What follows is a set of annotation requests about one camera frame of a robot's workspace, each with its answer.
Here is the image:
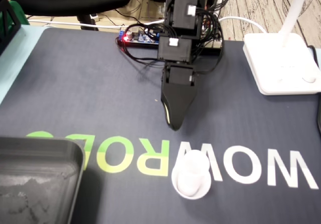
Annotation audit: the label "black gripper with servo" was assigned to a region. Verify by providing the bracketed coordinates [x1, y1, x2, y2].
[160, 64, 198, 132]

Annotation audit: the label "white translucent plastic cup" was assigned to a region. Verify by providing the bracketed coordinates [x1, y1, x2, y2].
[171, 149, 212, 200]

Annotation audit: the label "blue circuit board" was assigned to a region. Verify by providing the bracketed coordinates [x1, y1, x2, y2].
[117, 27, 161, 46]

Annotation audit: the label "dark grey printed mat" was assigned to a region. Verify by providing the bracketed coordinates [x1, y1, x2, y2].
[0, 27, 321, 224]

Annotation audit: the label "white desk lamp base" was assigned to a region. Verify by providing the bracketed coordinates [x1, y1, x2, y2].
[242, 32, 321, 96]

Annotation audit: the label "white desk lamp neck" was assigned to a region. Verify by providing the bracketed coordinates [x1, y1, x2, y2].
[280, 0, 311, 46]

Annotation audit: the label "black plastic tray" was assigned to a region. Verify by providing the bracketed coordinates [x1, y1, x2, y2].
[0, 136, 85, 224]

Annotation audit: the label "green box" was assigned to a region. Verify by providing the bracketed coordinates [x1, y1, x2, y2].
[9, 0, 30, 26]

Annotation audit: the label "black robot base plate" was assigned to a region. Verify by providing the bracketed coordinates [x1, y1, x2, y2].
[115, 37, 224, 57]

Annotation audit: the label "thin black robot wires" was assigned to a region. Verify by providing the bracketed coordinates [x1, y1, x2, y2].
[116, 0, 233, 77]

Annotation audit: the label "white power cable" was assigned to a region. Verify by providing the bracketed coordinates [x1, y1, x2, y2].
[27, 16, 268, 34]

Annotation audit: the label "black frame stand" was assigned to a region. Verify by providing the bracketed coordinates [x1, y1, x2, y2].
[0, 0, 22, 56]

